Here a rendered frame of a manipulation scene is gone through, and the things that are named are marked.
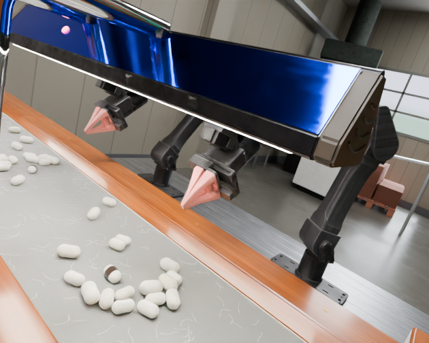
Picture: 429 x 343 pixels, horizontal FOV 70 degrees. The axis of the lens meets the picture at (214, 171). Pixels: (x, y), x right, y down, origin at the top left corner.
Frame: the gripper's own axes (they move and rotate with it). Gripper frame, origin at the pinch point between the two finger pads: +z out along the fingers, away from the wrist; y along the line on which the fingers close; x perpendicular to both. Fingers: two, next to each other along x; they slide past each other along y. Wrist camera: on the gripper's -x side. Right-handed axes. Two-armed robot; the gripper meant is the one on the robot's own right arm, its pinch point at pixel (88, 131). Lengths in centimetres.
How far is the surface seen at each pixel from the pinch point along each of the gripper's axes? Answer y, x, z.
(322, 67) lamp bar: 67, -33, 1
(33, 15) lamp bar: 16.7, -33.0, 2.5
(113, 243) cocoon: 37.4, -0.7, 17.1
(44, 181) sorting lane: 6.0, 1.1, 17.0
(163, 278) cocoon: 50, 0, 16
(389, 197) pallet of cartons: 30, 350, -324
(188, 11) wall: -187, 62, -208
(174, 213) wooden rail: 33.6, 10.5, 2.0
